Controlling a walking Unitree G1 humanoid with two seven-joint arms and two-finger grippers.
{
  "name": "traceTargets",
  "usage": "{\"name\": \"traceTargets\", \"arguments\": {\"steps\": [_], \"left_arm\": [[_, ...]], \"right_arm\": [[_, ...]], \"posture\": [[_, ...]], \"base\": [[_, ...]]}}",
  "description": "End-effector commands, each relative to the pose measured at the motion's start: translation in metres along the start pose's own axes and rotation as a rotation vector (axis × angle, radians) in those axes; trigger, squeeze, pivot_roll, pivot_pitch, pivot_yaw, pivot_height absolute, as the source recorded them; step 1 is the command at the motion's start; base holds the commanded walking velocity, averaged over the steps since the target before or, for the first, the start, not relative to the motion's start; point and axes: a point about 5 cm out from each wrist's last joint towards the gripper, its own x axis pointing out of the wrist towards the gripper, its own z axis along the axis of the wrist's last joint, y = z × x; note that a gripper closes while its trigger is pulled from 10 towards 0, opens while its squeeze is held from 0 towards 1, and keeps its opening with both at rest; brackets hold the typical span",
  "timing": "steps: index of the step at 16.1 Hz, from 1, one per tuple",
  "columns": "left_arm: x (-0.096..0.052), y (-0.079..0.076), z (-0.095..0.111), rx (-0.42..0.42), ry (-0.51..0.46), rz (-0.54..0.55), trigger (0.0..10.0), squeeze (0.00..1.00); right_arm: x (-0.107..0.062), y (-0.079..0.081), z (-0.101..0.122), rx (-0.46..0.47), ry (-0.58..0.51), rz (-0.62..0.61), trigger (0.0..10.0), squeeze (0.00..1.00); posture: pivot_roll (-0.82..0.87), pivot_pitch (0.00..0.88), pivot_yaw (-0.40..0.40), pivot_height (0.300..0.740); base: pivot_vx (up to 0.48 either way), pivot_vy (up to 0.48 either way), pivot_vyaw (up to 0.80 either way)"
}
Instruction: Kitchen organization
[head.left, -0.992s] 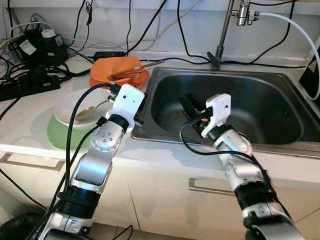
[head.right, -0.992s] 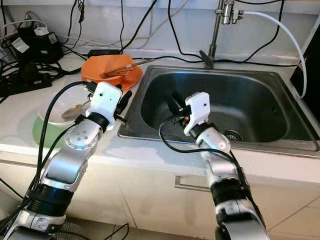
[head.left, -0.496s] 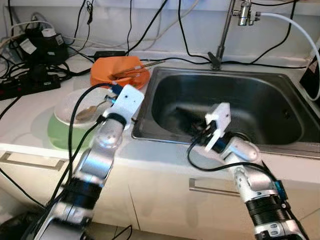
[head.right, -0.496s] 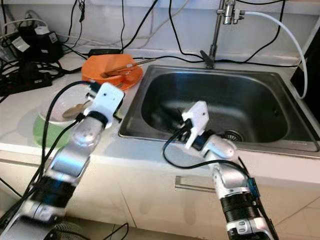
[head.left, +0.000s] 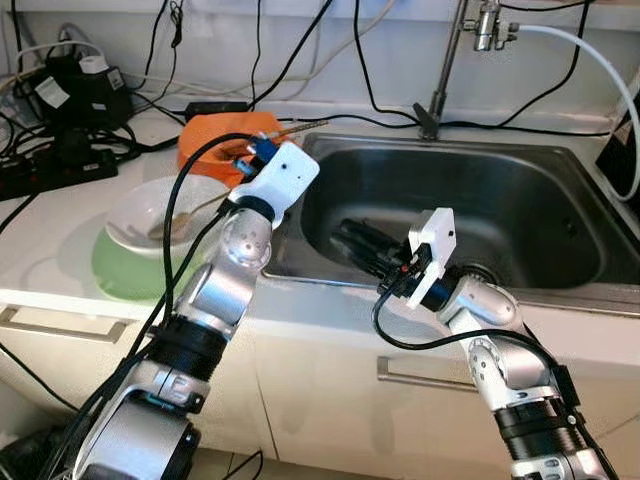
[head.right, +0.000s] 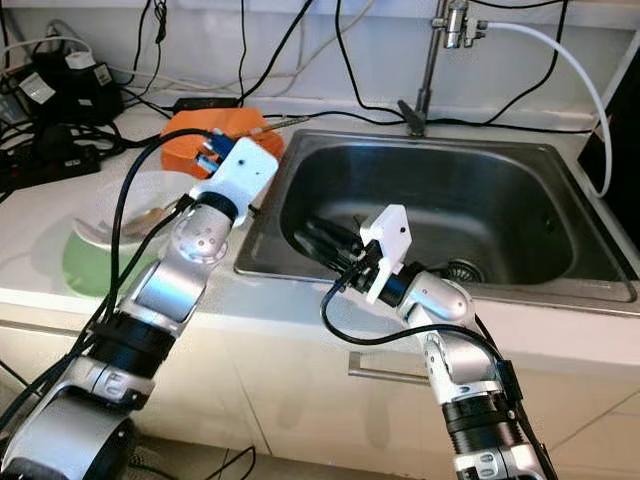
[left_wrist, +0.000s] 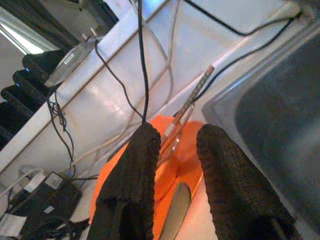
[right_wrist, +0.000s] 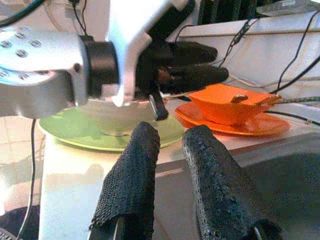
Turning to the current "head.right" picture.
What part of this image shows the black adapter cable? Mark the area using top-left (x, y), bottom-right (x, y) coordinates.
top-left (240, 105), bottom-right (596, 136)

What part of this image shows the white faucet hose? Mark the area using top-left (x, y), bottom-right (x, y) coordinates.
top-left (485, 20), bottom-right (613, 196)

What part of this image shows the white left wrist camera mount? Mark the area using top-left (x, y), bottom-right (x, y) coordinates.
top-left (193, 135), bottom-right (283, 226)

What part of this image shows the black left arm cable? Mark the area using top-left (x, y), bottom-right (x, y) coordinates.
top-left (0, 128), bottom-right (223, 471)

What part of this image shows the black charger box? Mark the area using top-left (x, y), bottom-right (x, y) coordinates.
top-left (15, 50), bottom-right (126, 126)

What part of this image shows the black power strip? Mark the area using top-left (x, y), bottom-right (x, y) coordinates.
top-left (0, 135), bottom-right (106, 193)

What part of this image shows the thin black charger cable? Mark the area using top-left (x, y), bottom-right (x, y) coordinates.
top-left (125, 0), bottom-right (161, 91)

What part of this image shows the short silver drawer handle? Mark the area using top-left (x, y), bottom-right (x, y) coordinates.
top-left (348, 350), bottom-right (436, 391)

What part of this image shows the thick black wall cable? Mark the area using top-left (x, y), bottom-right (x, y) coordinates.
top-left (335, 0), bottom-right (406, 123)

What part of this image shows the light green plate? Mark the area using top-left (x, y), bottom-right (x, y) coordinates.
top-left (60, 225), bottom-right (161, 298)

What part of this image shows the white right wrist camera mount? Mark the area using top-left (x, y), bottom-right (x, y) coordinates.
top-left (358, 203), bottom-right (413, 306)

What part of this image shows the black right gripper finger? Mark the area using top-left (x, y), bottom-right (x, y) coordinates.
top-left (293, 218), bottom-right (361, 251)
top-left (300, 238), bottom-right (356, 273)

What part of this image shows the patterned brown chopstick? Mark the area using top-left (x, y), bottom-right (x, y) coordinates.
top-left (255, 113), bottom-right (313, 136)

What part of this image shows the stainless steel sink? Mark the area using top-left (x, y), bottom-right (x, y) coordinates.
top-left (235, 128), bottom-right (640, 306)

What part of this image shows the straight thin black cable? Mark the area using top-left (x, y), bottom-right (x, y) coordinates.
top-left (235, 0), bottom-right (251, 99)

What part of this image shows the orange plate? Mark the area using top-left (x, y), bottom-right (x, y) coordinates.
top-left (160, 145), bottom-right (211, 181)

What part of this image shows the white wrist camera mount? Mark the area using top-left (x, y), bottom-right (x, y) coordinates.
top-left (193, 135), bottom-right (283, 226)
top-left (358, 203), bottom-right (413, 306)

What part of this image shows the metal sink drain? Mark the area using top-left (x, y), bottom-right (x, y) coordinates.
top-left (442, 258), bottom-right (486, 284)

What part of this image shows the white speckled bowl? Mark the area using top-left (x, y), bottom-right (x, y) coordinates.
top-left (75, 170), bottom-right (196, 251)

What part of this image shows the curved black wall cable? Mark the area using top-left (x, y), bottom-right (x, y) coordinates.
top-left (480, 0), bottom-right (573, 126)

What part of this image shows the black appliance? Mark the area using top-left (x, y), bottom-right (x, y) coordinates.
top-left (578, 95), bottom-right (640, 216)

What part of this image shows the white cabinet drawer front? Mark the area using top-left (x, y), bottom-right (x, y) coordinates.
top-left (0, 285), bottom-right (121, 421)
top-left (220, 310), bottom-right (640, 480)

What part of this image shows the bronze metal spoon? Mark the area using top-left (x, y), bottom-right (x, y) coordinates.
top-left (120, 200), bottom-right (181, 236)

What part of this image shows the black adapter brick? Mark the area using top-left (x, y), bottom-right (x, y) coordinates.
top-left (172, 95), bottom-right (241, 116)

